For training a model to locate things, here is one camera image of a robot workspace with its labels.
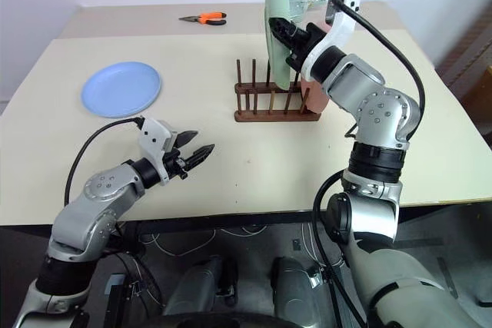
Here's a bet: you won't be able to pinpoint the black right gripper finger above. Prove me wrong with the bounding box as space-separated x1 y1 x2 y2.
268 15 298 44

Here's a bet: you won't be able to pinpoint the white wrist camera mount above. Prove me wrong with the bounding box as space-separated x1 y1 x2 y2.
301 0 364 80
137 118 180 186

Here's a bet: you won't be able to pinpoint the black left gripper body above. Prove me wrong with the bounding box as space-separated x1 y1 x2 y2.
163 133 192 183

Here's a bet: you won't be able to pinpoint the pink plate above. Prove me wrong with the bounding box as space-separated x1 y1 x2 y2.
299 20 334 114

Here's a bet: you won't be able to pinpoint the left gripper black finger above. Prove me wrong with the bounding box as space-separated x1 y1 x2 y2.
176 130 200 149
183 144 216 171

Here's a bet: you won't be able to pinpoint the silver metal bracket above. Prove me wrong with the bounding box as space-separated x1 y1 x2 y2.
288 0 328 24

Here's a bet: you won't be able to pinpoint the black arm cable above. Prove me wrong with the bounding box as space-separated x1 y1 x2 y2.
64 116 145 207
311 0 427 328

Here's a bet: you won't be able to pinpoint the white floor cable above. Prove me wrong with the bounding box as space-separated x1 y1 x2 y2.
139 224 270 259

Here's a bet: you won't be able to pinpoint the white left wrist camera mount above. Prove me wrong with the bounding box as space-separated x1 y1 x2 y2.
137 118 180 186

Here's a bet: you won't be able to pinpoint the wooden dish rack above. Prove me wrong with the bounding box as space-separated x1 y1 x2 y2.
234 58 323 124

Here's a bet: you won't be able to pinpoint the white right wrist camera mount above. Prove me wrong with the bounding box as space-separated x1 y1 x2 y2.
301 0 364 80

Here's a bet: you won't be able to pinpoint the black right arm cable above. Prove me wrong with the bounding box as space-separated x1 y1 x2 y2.
311 0 427 328

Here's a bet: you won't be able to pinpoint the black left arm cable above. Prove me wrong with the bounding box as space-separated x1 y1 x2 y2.
64 116 145 207

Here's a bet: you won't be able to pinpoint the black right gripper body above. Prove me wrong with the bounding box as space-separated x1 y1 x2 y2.
285 22 328 72

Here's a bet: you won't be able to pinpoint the orange-handled pliers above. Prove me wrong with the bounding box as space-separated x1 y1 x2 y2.
178 11 228 28

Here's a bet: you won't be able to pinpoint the black box under table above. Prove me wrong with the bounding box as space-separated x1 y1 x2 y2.
102 273 127 328

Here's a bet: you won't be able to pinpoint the green plate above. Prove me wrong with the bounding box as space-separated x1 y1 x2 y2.
264 0 294 91

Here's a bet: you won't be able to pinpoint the brown wooden cabinet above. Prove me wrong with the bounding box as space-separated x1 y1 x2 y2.
434 0 492 121

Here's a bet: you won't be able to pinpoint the dark rounded robot leg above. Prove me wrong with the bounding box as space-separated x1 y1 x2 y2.
270 256 336 328
162 256 238 318

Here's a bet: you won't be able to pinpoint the blue plate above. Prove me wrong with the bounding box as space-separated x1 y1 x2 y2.
80 61 164 119

